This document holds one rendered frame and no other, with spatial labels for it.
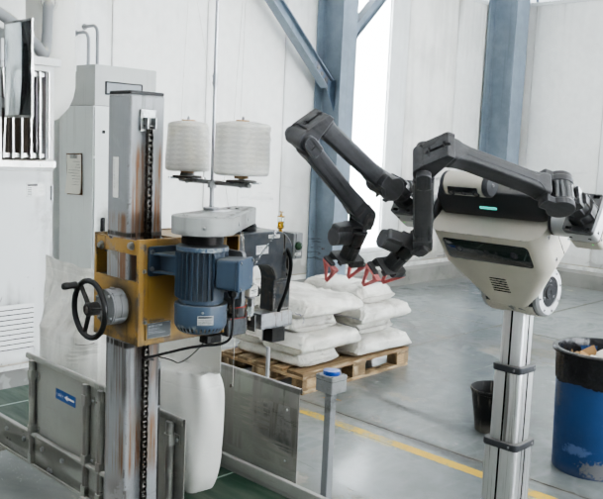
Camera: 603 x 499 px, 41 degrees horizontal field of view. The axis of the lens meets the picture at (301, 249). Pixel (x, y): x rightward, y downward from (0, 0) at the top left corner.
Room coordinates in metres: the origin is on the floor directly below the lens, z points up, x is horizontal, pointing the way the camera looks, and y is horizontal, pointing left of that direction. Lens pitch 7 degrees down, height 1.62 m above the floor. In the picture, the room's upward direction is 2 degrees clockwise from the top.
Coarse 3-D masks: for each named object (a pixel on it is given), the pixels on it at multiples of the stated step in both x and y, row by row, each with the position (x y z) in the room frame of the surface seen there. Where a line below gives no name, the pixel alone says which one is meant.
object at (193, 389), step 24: (168, 360) 2.88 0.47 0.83; (192, 360) 2.82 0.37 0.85; (216, 360) 2.73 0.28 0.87; (168, 384) 2.81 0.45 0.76; (192, 384) 2.76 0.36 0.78; (216, 384) 2.79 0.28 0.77; (168, 408) 2.80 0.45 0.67; (192, 408) 2.74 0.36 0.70; (216, 408) 2.78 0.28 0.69; (192, 432) 2.74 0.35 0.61; (216, 432) 2.77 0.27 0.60; (192, 456) 2.73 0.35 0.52; (216, 456) 2.78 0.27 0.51; (192, 480) 2.74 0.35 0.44
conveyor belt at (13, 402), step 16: (0, 400) 3.68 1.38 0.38; (16, 400) 3.69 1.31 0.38; (16, 416) 3.47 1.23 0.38; (224, 480) 2.88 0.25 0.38; (240, 480) 2.88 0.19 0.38; (192, 496) 2.73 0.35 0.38; (208, 496) 2.73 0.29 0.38; (224, 496) 2.74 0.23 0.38; (240, 496) 2.75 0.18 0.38; (256, 496) 2.75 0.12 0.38; (272, 496) 2.76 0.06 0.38
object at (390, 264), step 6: (390, 252) 2.47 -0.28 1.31; (378, 258) 2.47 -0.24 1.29; (384, 258) 2.48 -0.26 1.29; (390, 258) 2.46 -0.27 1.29; (396, 258) 2.44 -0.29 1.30; (378, 264) 2.46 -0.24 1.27; (384, 264) 2.47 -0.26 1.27; (390, 264) 2.46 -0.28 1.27; (396, 264) 2.45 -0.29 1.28; (402, 264) 2.45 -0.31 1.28; (384, 270) 2.44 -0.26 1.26; (390, 270) 2.46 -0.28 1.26; (396, 270) 2.47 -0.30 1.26; (402, 270) 2.50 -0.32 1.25
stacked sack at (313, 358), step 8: (240, 344) 5.66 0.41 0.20; (248, 344) 5.61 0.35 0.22; (256, 344) 5.55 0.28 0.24; (256, 352) 5.55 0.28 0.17; (264, 352) 5.48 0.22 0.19; (272, 352) 5.43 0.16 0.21; (280, 352) 5.38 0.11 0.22; (312, 352) 5.38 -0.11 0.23; (320, 352) 5.43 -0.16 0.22; (328, 352) 5.48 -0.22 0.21; (336, 352) 5.55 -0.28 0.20; (280, 360) 5.38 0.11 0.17; (288, 360) 5.32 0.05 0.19; (296, 360) 5.28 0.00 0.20; (304, 360) 5.31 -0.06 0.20; (312, 360) 5.35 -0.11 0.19; (320, 360) 5.39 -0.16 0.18; (328, 360) 5.48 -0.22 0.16
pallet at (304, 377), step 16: (224, 352) 5.68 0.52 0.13; (240, 352) 5.67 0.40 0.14; (384, 352) 5.83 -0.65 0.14; (400, 352) 5.98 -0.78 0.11; (256, 368) 5.46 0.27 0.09; (272, 368) 5.35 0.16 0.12; (288, 368) 5.34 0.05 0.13; (304, 368) 5.30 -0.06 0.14; (320, 368) 5.32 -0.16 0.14; (352, 368) 5.56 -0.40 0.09; (368, 368) 5.81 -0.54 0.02; (384, 368) 5.85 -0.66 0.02; (304, 384) 5.18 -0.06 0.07
